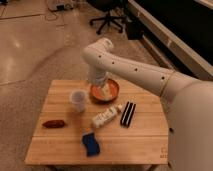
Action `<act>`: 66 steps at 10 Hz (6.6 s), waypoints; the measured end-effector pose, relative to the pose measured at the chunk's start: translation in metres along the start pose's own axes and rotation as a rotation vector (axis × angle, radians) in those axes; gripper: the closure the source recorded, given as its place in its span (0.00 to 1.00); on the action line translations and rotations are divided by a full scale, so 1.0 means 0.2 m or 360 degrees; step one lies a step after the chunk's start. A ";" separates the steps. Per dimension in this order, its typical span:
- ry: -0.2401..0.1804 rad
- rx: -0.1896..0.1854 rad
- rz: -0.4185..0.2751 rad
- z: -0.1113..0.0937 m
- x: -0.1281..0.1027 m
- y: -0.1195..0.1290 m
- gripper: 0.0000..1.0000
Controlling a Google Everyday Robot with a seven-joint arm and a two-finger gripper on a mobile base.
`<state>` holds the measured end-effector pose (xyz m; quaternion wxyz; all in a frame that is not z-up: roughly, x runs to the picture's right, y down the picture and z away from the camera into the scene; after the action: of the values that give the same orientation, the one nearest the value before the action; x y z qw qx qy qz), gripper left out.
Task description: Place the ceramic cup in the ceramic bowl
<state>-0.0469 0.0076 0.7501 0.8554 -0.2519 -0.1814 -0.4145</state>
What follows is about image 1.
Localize wooden table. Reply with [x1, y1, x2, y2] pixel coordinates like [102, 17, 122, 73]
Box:
[25, 80, 168, 165]

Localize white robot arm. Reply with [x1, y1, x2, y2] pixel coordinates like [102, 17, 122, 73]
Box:
[83, 38, 213, 171]

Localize long white bench counter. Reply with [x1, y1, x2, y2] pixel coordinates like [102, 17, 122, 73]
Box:
[127, 0, 213, 81]

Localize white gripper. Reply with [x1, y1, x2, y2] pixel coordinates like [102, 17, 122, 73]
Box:
[88, 66, 111, 99]

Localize blue sponge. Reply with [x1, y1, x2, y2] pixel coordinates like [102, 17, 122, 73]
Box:
[82, 133, 100, 157]

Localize translucent white ceramic cup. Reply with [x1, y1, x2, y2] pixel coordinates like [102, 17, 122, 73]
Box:
[69, 90, 86, 113]

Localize power strip with cables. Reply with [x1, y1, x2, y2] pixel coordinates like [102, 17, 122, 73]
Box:
[44, 0, 81, 22]

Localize brown sausage-shaped object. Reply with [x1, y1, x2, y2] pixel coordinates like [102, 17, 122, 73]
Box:
[42, 120, 65, 128]

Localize white lotion bottle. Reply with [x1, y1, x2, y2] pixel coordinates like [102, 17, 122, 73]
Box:
[92, 104, 123, 128]

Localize orange ceramic bowl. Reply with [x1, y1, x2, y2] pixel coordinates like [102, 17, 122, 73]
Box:
[90, 79, 119, 102]

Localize black office chair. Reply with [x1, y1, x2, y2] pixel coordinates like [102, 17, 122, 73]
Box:
[86, 0, 125, 35]

